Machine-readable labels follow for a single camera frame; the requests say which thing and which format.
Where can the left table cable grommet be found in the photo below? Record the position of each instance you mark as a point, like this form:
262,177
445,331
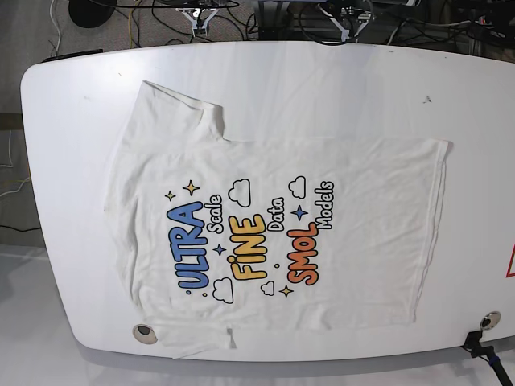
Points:
144,334

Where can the white printed T-shirt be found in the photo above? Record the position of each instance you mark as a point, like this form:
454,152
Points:
215,236

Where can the black clamp with cable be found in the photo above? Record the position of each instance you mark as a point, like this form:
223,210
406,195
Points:
475,349

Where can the table cable grommet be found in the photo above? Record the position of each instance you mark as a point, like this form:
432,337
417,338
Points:
490,321
144,334

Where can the red triangle sticker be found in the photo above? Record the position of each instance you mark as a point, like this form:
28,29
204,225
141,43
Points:
511,267

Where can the aluminium frame stand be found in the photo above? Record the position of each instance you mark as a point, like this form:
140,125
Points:
274,20

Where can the right table cable grommet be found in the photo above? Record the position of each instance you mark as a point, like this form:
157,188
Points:
490,321

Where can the black round stand base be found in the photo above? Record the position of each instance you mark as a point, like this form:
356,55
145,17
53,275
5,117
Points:
91,14

